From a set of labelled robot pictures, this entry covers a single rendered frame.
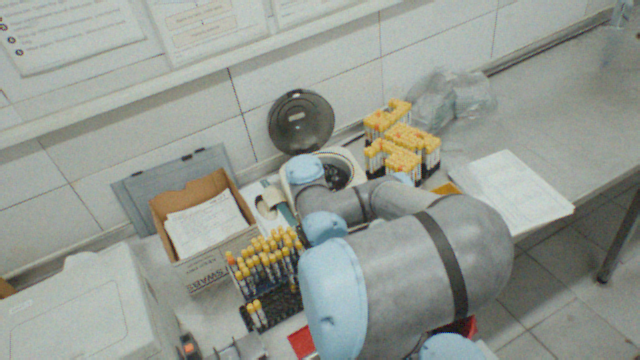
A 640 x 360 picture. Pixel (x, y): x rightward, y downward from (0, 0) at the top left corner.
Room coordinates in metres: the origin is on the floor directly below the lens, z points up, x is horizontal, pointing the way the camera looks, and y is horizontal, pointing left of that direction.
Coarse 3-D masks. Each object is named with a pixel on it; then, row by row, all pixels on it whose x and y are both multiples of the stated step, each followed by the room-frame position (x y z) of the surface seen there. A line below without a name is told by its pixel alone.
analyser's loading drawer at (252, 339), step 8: (256, 328) 0.58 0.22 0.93; (232, 336) 0.56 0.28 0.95; (248, 336) 0.57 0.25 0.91; (256, 336) 0.57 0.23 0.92; (232, 344) 0.56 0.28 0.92; (240, 344) 0.56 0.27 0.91; (248, 344) 0.55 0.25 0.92; (256, 344) 0.55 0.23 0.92; (216, 352) 0.53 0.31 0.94; (224, 352) 0.54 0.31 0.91; (232, 352) 0.54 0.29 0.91; (240, 352) 0.54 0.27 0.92; (248, 352) 0.53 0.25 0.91; (256, 352) 0.53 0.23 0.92; (264, 352) 0.53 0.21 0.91
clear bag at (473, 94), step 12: (456, 72) 1.41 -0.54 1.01; (468, 72) 1.40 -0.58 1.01; (480, 72) 1.40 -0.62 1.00; (456, 84) 1.38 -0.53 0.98; (468, 84) 1.37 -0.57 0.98; (480, 84) 1.36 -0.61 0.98; (456, 96) 1.34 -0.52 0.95; (468, 96) 1.33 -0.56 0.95; (480, 96) 1.33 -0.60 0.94; (492, 96) 1.34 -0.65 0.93; (456, 108) 1.33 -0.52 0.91; (468, 108) 1.32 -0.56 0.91; (480, 108) 1.32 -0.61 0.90; (492, 108) 1.32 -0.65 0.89
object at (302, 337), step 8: (304, 328) 0.59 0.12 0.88; (288, 336) 0.57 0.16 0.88; (296, 336) 0.57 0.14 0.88; (304, 336) 0.57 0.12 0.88; (296, 344) 0.55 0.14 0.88; (304, 344) 0.55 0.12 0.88; (312, 344) 0.54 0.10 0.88; (296, 352) 0.53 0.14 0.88; (304, 352) 0.53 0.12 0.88; (312, 352) 0.52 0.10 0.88
